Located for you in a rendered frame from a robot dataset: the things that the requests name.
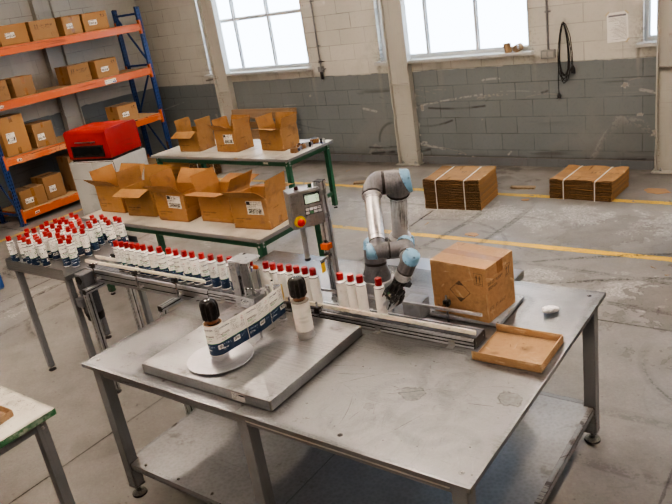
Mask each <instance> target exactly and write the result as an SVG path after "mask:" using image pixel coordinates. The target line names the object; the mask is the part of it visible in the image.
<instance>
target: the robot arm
mask: <svg viewBox="0 0 672 504"><path fill-rule="evenodd" d="M412 191H413V188H412V183H411V178H410V173H409V170H408V169H394V170H385V171H376V172H374V173H372V174H371V175H370V176H369V177H368V178H367V179H366V181H365V182H364V185H363V187H362V199H363V200H364V201H365V209H366V218H367V227H368V237H367V238H366V239H365V240H364V241H363V250H364V260H365V269H364V273H363V281H364V282H366V283H372V284H375V280H374V278H375V277H381V279H382V283H383V282H387V281H389V280H390V279H391V272H390V270H389V268H388V265H387V259H397V258H400V262H399V264H398V267H397V269H396V271H395V273H394V277H393V281H392V283H391V284H390V285H389V286H388V287H386V288H385V290H386V291H385V290H384V292H385V293H386V294H385V293H384V292H383V294H382V297H383V296H384V295H385V297H386V301H385V302H384V303H383V306H385V305H386V308H387V310H388V311H389V310H392V309H394V308H395V307H397V306H398V305H399V304H401V303H402V302H403V301H404V297H405V295H404V294H405V293H406V292H405V289H404V288H403V287H408V288H410V287H411V285H412V283H411V281H410V280H411V279H412V278H411V276H412V274H413V272H414V270H415V268H416V266H417V264H418V263H419V259H420V253H419V252H418V251H417V250H416V249H415V241H414V236H413V235H411V233H410V232H409V231H408V211H407V198H408V197H409V195H410V192H412ZM385 194H386V195H387V197H388V198H389V199H390V212H391V229H392V232H391V233H390V234H389V237H386V238H385V234H384V225H383V217H382V209H381V201H380V199H381V198H382V195H385ZM391 303H392V304H391Z"/></svg>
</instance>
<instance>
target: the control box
mask: <svg viewBox="0 0 672 504"><path fill-rule="evenodd" d="M311 185H312V188H307V184H306V185H302V186H298V189H299V191H296V192H294V191H293V190H294V189H293V188H290V189H286V190H283V194H284V199H285V205H286V210H287V215H288V221H289V225H290V227H292V228H293V229H294V230H298V229H302V228H306V227H310V226H314V225H318V224H321V223H325V222H326V221H325V215H324V209H323V203H322V197H321V191H320V188H319V187H318V186H313V183H311ZM314 191H319V196H320V202H316V203H312V204H308V205H304V199H303V194H306V193H310V192H314ZM319 204H322V210H323V212H319V213H315V214H311V215H307V216H306V214H305V208H307V207H311V206H315V205H319ZM299 219H303V220H304V221H305V225H304V226H303V227H300V226H298V224H297V222H298V220H299Z"/></svg>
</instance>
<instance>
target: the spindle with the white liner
mask: <svg viewBox="0 0 672 504"><path fill-rule="evenodd" d="M287 284H288V289H289V295H290V296H291V298H293V299H292V300H291V306H292V311H293V317H294V321H295V327H296V332H297V338H298V339H302V340H306V339H310V338H312V337H313V336H315V334H316V333H315V331H314V326H313V320H312V314H311V309H310V304H309V298H308V297H306V294H307V288H306V283H305V279H304V278H303V277H302V276H300V275H296V276H292V277H290V278H289V279H288V282H287Z"/></svg>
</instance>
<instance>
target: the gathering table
mask: <svg viewBox="0 0 672 504"><path fill-rule="evenodd" d="M127 236H128V239H129V243H131V242H134V244H136V243H138V239H137V236H132V235H127ZM100 249H101V250H99V251H95V252H94V251H92V252H93V256H91V257H86V256H85V255H84V256H80V261H81V263H80V267H77V268H72V266H71V267H68V268H64V265H63V262H62V260H61V259H60V260H58V261H54V260H50V263H51V266H50V267H44V266H43V265H41V263H40V265H41V266H38V265H32V264H28V263H24V262H23V259H22V256H21V253H18V255H19V258H20V261H21V262H17V261H12V259H11V256H10V257H8V258H5V261H6V264H7V265H6V266H7V268H8V270H13V271H15V273H16V276H17V279H18V282H19V285H20V288H21V291H22V293H23V296H24V299H25V302H26V305H27V308H28V311H29V314H30V316H31V319H32V322H33V325H34V328H35V331H36V334H37V337H38V340H39V342H40V345H41V348H42V351H43V354H44V357H45V360H46V363H47V365H48V367H50V369H49V371H54V370H56V369H57V367H53V366H54V365H55V363H54V360H53V357H52V355H51V352H50V349H49V346H48V343H47V340H46V337H45V334H44V331H43V328H42V325H41V322H40V319H39V317H38V314H37V311H36V308H35V305H34V302H33V299H32V296H31V293H30V290H29V287H28V284H27V282H26V279H25V276H24V273H27V274H32V275H37V276H42V277H46V278H51V279H56V280H61V281H65V284H66V287H67V290H68V293H69V296H70V300H71V303H72V306H73V309H74V312H75V315H76V318H77V321H78V325H79V328H80V331H81V334H82V337H83V340H84V343H85V346H86V349H87V353H88V356H89V359H90V358H92V357H94V356H95V355H96V351H95V348H94V345H93V342H92V339H91V336H90V332H89V329H88V326H87V323H86V320H85V317H84V313H83V310H82V308H81V307H78V306H77V303H76V299H75V298H77V297H78V294H77V291H76V288H75V285H74V282H73V279H72V278H75V276H74V274H75V273H77V272H79V271H81V270H84V268H86V267H87V266H89V264H90V263H87V262H85V259H88V260H94V261H100V262H108V261H109V260H103V259H97V258H95V255H99V256H105V257H110V254H112V253H114V251H113V248H111V245H109V244H108V242H105V245H103V246H100ZM138 293H139V297H140V301H141V304H142V308H143V311H144V315H145V318H146V322H147V325H148V324H150V323H151V322H153V321H154V320H153V316H152V313H151V309H150V305H149V302H148V298H147V294H146V291H141V290H138ZM100 322H101V326H102V329H103V332H104V335H107V336H106V337H105V339H109V338H111V337H112V335H109V334H111V333H110V329H109V326H108V323H107V319H106V316H105V317H104V318H102V319H101V320H100Z"/></svg>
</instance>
